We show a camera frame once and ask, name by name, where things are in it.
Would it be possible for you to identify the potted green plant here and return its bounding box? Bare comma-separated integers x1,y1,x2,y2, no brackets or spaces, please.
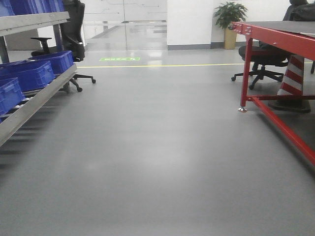
214,1,248,50

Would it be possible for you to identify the upper left blue bin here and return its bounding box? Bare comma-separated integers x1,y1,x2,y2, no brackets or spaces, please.
0,0,64,17

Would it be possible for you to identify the steel flow rack shelf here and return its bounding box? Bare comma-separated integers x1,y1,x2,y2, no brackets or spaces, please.
0,12,77,145

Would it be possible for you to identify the red metal table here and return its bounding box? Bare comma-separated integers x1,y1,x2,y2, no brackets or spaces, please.
231,20,315,168

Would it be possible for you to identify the blue crate far end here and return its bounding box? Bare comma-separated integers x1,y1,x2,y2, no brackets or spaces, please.
28,51,74,75

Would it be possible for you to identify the black backpack on table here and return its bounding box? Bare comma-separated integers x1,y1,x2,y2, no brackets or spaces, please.
289,3,315,22

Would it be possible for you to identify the black office chair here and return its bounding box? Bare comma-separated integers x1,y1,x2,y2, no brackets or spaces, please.
230,0,315,90
31,0,96,92

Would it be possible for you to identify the red white traffic cone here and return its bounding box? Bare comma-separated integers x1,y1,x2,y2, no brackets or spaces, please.
268,55,311,113

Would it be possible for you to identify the blue crate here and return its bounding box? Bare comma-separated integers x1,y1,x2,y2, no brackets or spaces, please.
0,77,25,115
0,61,55,92

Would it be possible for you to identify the blue crate middle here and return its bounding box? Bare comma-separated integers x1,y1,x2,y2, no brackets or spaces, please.
0,61,55,92

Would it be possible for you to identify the blue crate near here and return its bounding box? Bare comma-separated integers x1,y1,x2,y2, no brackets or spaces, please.
0,77,25,115

